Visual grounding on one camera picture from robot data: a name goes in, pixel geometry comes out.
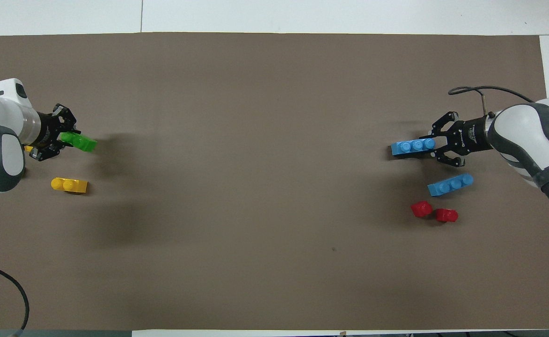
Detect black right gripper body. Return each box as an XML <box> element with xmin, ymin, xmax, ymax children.
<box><xmin>452</xmin><ymin>116</ymin><xmax>494</xmax><ymax>156</ymax></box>

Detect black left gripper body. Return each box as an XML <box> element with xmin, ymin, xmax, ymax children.
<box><xmin>36</xmin><ymin>111</ymin><xmax>63</xmax><ymax>150</ymax></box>

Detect green two-stud toy block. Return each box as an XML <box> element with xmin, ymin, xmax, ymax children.
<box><xmin>60</xmin><ymin>132</ymin><xmax>98</xmax><ymax>153</ymax></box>

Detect blue three-stud toy block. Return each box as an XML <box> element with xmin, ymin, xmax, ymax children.
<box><xmin>391</xmin><ymin>139</ymin><xmax>436</xmax><ymax>157</ymax></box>
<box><xmin>427</xmin><ymin>173</ymin><xmax>475</xmax><ymax>197</ymax></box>

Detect brown table mat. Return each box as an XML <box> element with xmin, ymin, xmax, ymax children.
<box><xmin>0</xmin><ymin>32</ymin><xmax>549</xmax><ymax>331</ymax></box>

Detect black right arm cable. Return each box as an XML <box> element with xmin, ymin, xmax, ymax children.
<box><xmin>448</xmin><ymin>85</ymin><xmax>536</xmax><ymax>117</ymax></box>

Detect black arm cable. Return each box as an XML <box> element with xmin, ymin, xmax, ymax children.
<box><xmin>0</xmin><ymin>259</ymin><xmax>30</xmax><ymax>334</ymax></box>
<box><xmin>448</xmin><ymin>85</ymin><xmax>536</xmax><ymax>117</ymax></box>

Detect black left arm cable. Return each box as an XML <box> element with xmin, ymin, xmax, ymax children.
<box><xmin>0</xmin><ymin>259</ymin><xmax>30</xmax><ymax>334</ymax></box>

